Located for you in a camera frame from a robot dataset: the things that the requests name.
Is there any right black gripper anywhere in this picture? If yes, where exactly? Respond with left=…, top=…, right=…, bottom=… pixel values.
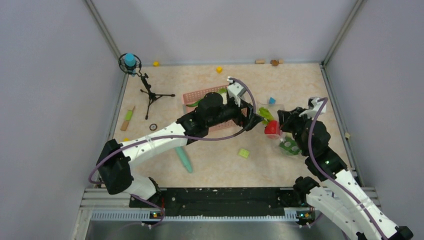
left=278, top=106, right=314, bottom=156

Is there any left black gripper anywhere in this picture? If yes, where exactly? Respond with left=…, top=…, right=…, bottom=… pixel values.
left=207, top=94, right=263, bottom=130

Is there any green celery stalk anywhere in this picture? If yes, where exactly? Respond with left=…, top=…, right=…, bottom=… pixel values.
left=258, top=107, right=275, bottom=125

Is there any green bell pepper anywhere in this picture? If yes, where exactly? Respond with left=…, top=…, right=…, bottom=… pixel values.
left=279, top=136, right=301, bottom=156

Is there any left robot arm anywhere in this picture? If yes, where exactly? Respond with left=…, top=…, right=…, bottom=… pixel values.
left=96, top=92, right=263, bottom=207

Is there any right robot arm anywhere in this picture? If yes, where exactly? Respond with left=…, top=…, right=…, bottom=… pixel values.
left=277, top=107, right=414, bottom=240

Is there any blue toy block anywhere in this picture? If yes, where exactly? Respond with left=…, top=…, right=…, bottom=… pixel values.
left=268, top=97, right=276, bottom=105

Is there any green square block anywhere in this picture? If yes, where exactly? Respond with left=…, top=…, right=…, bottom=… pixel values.
left=237, top=148, right=250, bottom=159

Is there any white cauliflower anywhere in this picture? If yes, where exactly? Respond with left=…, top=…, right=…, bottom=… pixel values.
left=220, top=92, right=228, bottom=105

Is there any wooden cork cylinder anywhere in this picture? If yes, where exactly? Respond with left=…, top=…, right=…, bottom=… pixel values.
left=255, top=59, right=266, bottom=65

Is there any brown wooden piece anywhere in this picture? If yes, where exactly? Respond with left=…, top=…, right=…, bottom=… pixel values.
left=270, top=59, right=280, bottom=67

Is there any pink plastic basket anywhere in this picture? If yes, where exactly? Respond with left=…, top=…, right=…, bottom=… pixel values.
left=176, top=86, right=245, bottom=138

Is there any teal silicone tool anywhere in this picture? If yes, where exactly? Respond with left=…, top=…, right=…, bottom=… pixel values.
left=175, top=146, right=193, bottom=174

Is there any small round badge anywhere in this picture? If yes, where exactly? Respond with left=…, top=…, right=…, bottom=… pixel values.
left=149, top=123, right=158, bottom=131

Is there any green and wood stick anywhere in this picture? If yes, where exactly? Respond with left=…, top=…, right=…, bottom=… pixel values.
left=120, top=105, right=136, bottom=131

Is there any blue microphone on tripod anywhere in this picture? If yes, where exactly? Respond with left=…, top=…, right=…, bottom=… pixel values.
left=118, top=53, right=176, bottom=120

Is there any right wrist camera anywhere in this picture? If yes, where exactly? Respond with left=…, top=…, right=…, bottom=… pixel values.
left=299, top=96, right=328, bottom=119

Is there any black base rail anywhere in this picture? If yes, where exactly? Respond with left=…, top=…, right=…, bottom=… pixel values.
left=129, top=187, right=315, bottom=218

